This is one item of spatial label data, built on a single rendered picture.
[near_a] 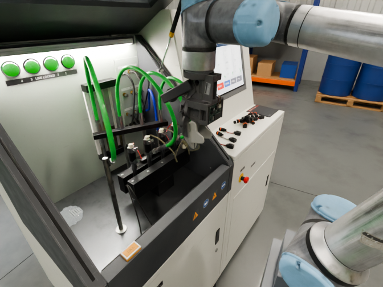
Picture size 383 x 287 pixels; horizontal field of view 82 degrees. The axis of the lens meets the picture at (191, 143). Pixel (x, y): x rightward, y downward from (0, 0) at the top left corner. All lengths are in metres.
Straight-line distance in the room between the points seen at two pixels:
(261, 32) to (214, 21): 0.09
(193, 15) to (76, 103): 0.67
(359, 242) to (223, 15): 0.43
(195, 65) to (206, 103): 0.08
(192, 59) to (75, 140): 0.71
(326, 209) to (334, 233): 0.14
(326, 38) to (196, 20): 0.24
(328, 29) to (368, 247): 0.37
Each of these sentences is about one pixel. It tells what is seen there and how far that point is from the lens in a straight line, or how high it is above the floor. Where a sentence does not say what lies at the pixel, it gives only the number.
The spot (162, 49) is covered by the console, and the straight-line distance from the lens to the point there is 1.09.
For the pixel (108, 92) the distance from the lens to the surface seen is 1.04.
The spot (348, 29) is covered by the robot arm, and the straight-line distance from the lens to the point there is 0.49.
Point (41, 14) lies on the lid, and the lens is 0.85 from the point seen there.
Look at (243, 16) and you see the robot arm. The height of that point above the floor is 1.52.
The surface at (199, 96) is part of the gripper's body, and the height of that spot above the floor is 1.36.
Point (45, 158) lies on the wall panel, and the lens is 1.03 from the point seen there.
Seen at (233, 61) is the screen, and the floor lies 1.29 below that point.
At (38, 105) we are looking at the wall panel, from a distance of 0.97.
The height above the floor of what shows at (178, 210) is 0.95.
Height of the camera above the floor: 1.52
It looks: 30 degrees down
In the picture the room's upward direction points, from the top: straight up
